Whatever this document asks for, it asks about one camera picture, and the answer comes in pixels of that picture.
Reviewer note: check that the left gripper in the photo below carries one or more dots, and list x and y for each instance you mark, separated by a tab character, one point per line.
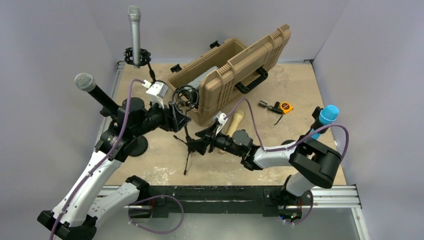
173	120

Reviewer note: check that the cream microphone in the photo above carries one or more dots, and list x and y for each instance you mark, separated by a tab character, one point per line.
237	117

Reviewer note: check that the blue microphone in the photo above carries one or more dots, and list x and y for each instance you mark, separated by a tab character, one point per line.
328	115

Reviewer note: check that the grey foam insert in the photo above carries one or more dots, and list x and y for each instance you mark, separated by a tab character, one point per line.
198	80

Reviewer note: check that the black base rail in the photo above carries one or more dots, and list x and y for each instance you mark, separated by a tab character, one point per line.
267	201

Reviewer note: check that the orange tape measure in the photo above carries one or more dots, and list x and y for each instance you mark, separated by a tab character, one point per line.
285	107

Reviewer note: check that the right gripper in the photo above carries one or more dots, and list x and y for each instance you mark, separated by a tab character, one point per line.
201	145

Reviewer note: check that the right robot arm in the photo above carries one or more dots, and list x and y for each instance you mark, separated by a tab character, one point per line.
316	163

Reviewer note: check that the black round base stand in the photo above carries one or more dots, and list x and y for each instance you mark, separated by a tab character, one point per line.
139	149

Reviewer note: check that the black silver adapter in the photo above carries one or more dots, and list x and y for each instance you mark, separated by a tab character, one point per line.
273	109

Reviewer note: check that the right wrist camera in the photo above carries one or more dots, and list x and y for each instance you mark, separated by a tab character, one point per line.
221	118

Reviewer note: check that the tan hard case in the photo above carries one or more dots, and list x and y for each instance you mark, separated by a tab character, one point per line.
241	69

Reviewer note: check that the right round base stand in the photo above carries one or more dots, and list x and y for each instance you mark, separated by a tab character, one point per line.
315	124

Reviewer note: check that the black microphone silver grille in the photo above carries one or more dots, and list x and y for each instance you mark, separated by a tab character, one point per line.
85	82

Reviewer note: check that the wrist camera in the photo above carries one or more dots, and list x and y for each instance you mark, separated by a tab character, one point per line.
221	118
156	91

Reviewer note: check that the rear shock mount stand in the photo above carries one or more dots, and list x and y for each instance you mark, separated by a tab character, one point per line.
144	59

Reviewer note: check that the black tripod shock mount stand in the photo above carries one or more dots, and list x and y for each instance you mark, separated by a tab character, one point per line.
186	98

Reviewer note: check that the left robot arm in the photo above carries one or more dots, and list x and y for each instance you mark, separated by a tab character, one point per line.
79	215

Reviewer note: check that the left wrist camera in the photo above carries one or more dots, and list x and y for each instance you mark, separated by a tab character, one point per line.
156	91

